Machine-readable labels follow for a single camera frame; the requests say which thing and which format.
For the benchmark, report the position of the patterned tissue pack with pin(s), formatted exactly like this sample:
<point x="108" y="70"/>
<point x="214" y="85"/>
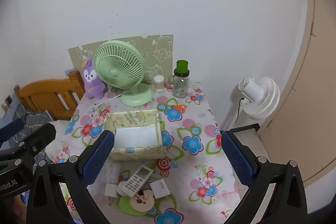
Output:
<point x="113" y="172"/>

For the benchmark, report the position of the orange scissors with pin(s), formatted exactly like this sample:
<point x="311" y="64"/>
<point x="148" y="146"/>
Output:
<point x="179" y="107"/>

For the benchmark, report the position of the glass mug jar green lid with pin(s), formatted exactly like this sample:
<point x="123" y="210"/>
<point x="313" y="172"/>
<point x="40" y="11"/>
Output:
<point x="179" y="85"/>

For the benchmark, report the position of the green printed wall sheet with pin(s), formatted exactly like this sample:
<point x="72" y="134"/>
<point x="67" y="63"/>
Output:
<point x="160" y="48"/>

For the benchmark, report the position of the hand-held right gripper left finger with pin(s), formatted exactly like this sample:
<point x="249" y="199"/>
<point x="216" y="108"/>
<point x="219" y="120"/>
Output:
<point x="98" y="158"/>

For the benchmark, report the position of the purple plush toy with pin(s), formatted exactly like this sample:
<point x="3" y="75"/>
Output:
<point x="93" y="87"/>

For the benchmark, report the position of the yellow printed storage box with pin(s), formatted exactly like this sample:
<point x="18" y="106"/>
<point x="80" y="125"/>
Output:
<point x="136" y="153"/>

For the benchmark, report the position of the beige door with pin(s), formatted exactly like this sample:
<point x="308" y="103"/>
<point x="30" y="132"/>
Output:
<point x="309" y="82"/>

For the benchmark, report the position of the green round lid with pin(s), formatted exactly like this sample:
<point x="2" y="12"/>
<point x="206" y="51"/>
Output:
<point x="126" y="207"/>

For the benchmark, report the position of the beige bear-shaped coaster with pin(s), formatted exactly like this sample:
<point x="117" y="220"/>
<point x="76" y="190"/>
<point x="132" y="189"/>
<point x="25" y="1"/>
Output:
<point x="143" y="200"/>

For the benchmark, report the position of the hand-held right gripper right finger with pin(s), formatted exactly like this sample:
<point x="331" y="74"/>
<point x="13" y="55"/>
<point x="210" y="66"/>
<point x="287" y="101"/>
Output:
<point x="236" y="158"/>

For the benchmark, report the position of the white remote control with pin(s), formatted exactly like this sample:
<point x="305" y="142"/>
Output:
<point x="136" y="179"/>

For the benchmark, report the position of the cotton swab jar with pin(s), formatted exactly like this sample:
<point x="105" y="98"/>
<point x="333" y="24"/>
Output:
<point x="159" y="83"/>

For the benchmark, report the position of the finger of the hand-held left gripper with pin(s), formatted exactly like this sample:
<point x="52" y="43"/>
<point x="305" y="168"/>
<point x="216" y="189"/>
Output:
<point x="11" y="130"/>
<point x="43" y="134"/>

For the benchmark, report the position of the small white box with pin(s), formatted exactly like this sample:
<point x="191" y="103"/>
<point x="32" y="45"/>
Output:
<point x="110" y="190"/>

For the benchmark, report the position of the grey plaid pillow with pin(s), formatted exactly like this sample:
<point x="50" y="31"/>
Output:
<point x="34" y="119"/>

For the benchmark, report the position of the white pedestal fan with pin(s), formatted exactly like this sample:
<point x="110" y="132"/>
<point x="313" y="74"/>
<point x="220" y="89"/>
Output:
<point x="260" y="98"/>

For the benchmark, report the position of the white power adapter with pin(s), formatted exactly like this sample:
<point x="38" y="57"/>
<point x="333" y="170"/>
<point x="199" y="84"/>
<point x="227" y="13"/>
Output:
<point x="159" y="189"/>

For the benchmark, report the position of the green desk fan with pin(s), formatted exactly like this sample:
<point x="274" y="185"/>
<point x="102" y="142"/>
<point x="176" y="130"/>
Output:
<point x="119" y="64"/>

